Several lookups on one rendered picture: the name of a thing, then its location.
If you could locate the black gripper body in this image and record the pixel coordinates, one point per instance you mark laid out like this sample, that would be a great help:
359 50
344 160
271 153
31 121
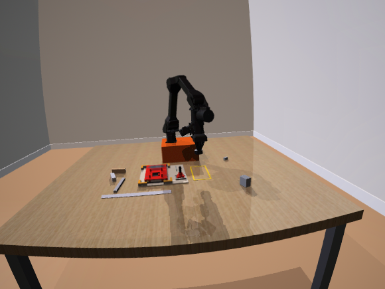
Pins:
198 135

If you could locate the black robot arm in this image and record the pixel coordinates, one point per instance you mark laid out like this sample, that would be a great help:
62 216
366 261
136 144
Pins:
200 111

